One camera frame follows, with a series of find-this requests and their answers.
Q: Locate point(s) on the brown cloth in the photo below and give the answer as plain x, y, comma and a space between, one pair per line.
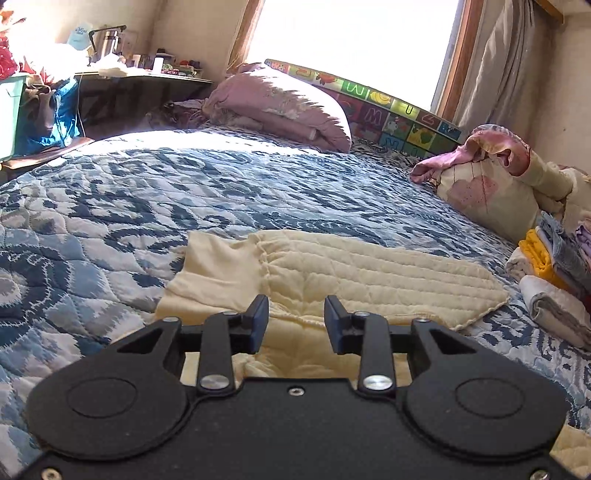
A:
41, 104

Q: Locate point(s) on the colourful alphabet play mat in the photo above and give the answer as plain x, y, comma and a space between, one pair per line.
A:
392, 115

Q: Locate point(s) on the pink satin cloth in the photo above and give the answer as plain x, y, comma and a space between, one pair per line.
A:
480, 143

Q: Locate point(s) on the beige crumpled garment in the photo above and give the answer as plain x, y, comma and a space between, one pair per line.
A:
554, 180

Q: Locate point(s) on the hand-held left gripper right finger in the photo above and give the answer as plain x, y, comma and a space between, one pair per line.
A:
333, 323

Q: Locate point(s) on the white cloth on desk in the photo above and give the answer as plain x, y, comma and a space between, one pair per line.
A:
113, 67

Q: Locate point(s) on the pink pillow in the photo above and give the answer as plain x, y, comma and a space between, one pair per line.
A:
277, 101

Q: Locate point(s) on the leaf print cushion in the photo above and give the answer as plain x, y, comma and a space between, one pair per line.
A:
485, 198

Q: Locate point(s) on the folded denim garment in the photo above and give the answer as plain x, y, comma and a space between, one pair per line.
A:
565, 251

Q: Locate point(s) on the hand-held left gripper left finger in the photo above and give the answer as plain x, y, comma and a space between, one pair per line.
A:
258, 318

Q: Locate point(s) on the white small bottle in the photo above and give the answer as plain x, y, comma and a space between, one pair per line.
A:
159, 63

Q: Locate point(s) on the light blue card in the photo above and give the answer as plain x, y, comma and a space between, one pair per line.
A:
79, 36

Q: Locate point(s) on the wooden shelf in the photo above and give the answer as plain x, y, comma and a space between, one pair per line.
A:
551, 9

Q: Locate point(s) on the red cloth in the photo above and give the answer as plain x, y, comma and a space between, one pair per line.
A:
7, 57

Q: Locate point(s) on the teal storage bin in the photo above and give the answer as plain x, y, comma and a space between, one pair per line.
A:
11, 120

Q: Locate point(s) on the cream quilted garment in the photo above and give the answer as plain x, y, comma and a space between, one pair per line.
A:
351, 272

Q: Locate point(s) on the dark desk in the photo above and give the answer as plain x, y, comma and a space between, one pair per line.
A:
138, 90

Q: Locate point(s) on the window with wooden frame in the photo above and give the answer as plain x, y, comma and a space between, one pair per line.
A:
355, 41

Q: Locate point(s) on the steel thermos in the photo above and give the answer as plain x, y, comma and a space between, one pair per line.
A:
108, 44

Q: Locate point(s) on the blue patterned quilt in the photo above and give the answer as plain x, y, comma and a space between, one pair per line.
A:
184, 184

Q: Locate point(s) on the blue cloth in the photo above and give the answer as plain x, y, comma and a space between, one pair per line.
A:
64, 115

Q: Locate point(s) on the purple crumpled cloth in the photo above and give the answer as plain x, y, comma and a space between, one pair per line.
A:
184, 110

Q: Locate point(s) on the beige curtain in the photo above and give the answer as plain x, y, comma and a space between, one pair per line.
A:
503, 60

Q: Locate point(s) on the white folded cloth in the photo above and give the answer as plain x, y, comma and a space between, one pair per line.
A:
554, 304

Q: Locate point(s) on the yellow folded cloth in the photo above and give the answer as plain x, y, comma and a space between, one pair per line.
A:
540, 254

